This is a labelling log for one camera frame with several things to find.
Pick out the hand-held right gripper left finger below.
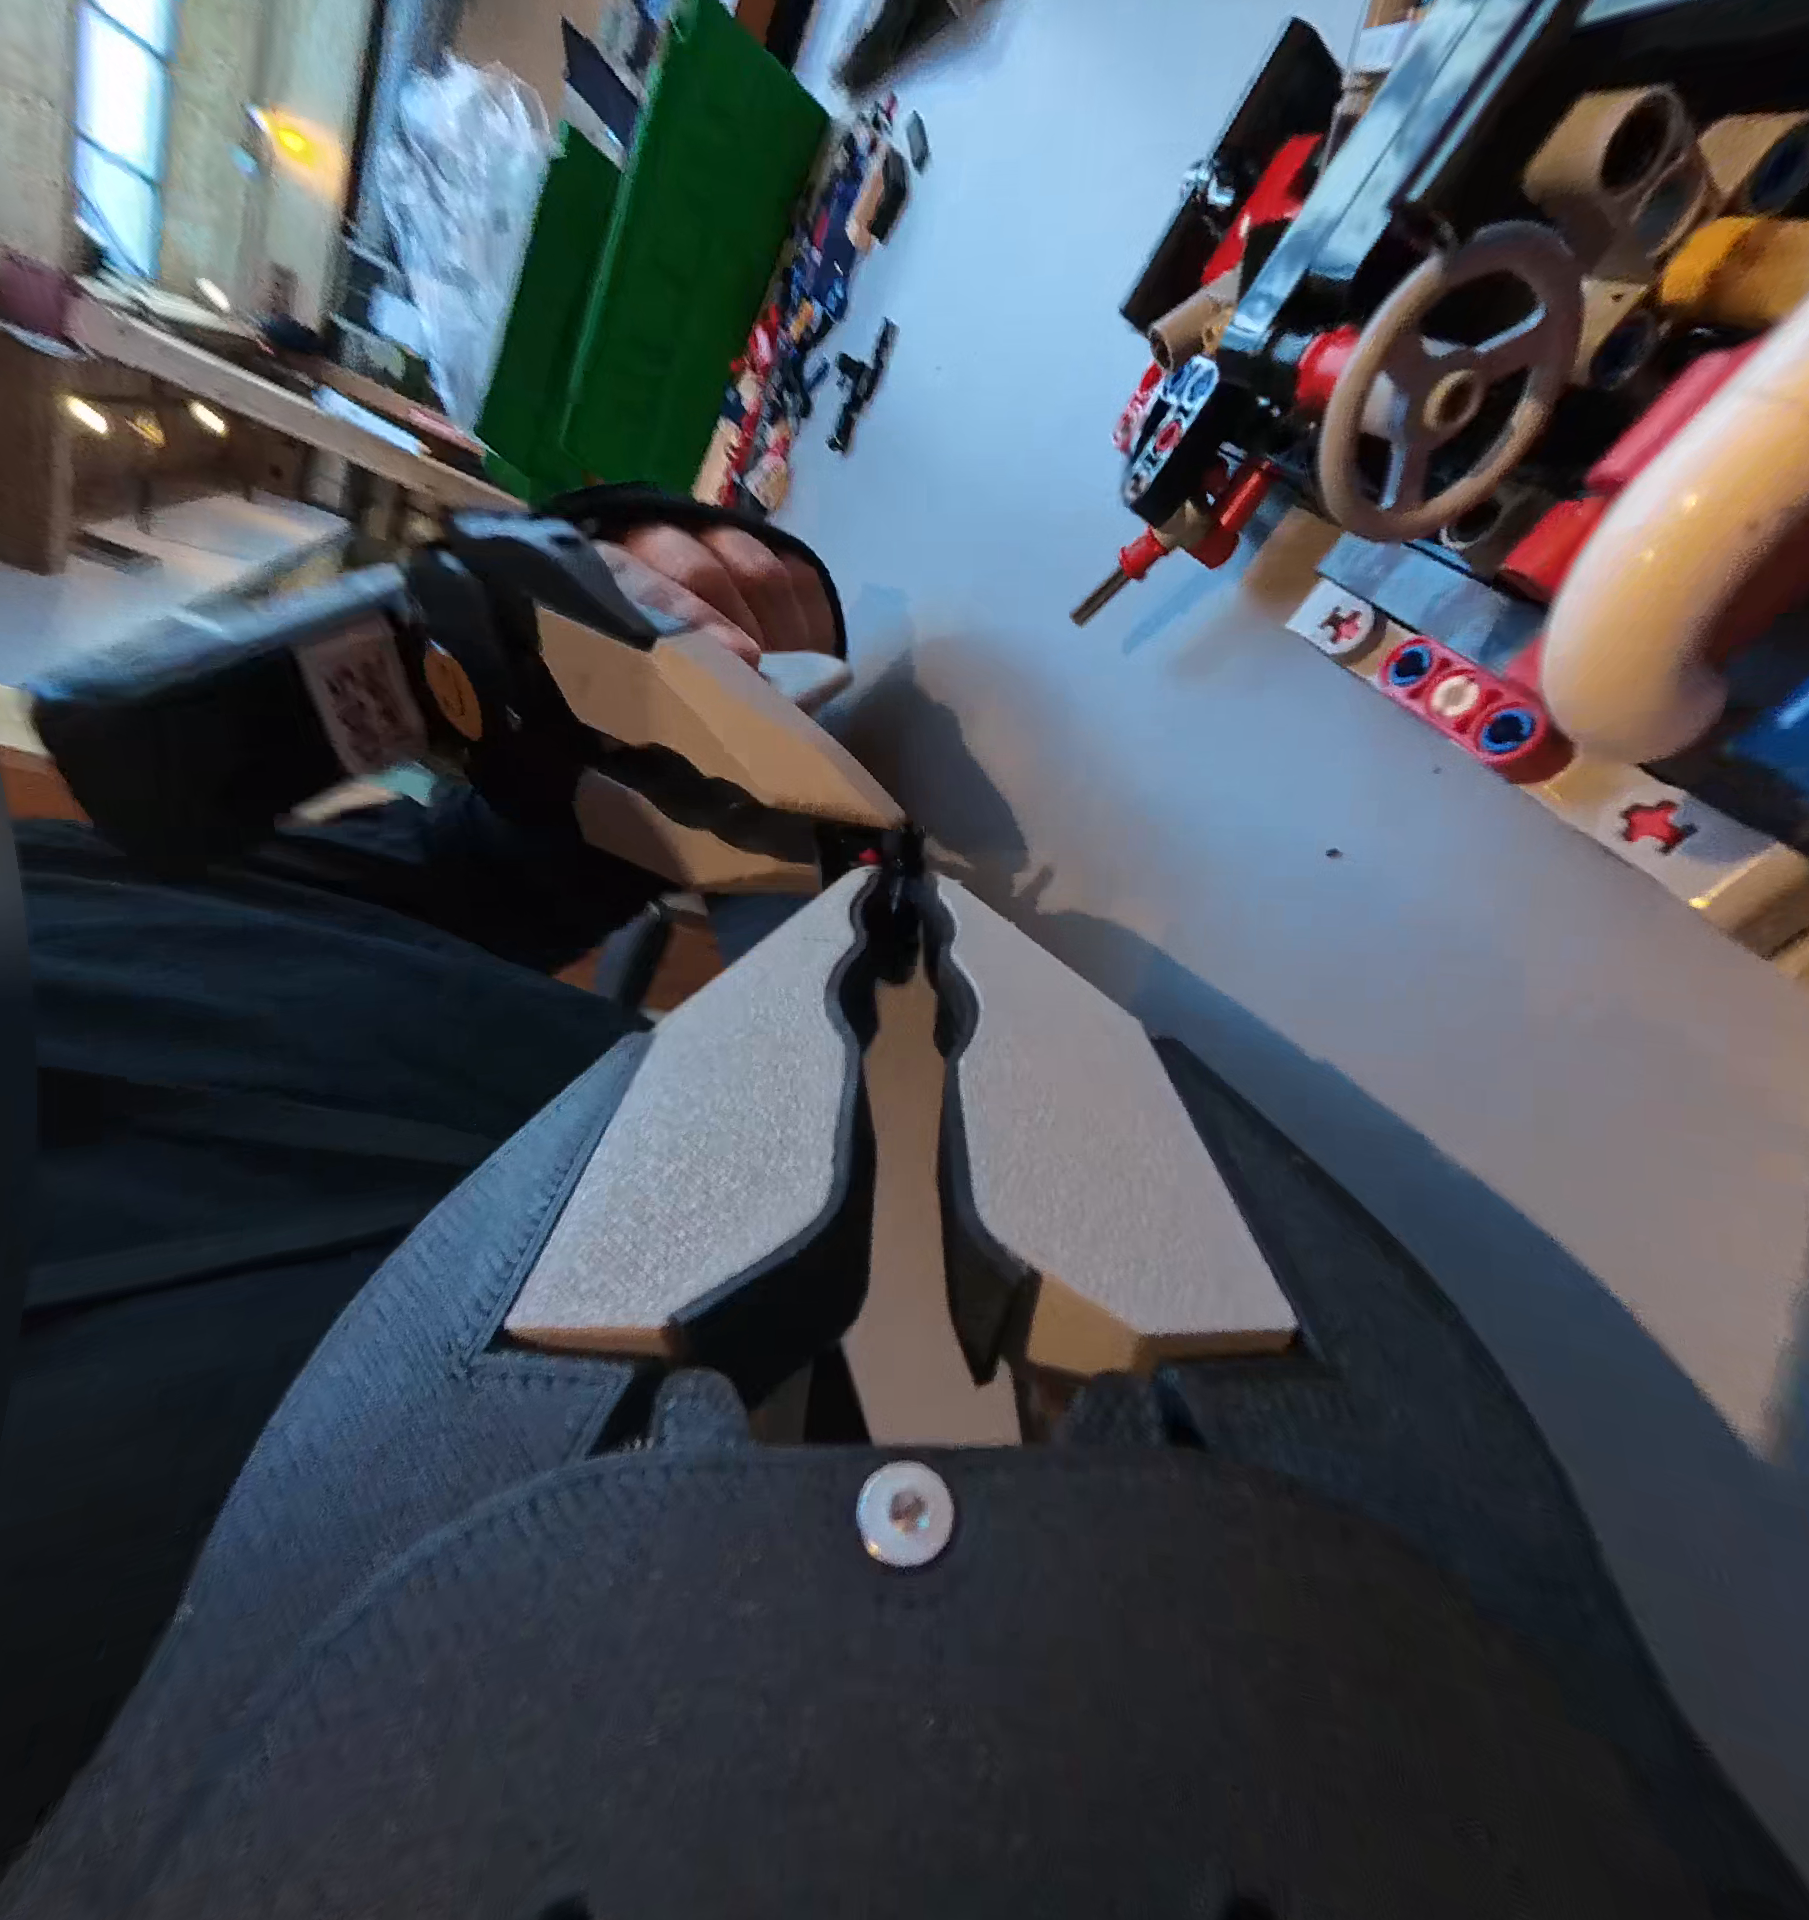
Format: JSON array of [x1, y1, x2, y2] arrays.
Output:
[[502, 865, 876, 1408]]

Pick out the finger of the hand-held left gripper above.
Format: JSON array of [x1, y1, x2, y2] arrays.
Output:
[[537, 610, 905, 832], [575, 767, 831, 903]]

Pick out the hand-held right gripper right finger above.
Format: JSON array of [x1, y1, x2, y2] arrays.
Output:
[[928, 882, 1301, 1388]]

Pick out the small black brick assembly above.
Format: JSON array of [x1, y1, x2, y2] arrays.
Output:
[[824, 822, 937, 988]]

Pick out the pile of mixed toy bricks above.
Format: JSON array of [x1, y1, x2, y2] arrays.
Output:
[[692, 88, 937, 516]]

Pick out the toy brick car model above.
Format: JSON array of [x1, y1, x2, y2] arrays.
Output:
[[1068, 0, 1809, 958]]

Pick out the person's left hand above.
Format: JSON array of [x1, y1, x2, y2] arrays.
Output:
[[601, 528, 842, 667]]

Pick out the green plastic bin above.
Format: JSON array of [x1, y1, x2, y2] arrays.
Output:
[[562, 0, 827, 486], [473, 128, 621, 505]]

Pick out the clear plastic bags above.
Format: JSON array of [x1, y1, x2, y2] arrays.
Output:
[[376, 63, 562, 424]]

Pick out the window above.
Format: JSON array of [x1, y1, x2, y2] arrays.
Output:
[[75, 0, 177, 278]]

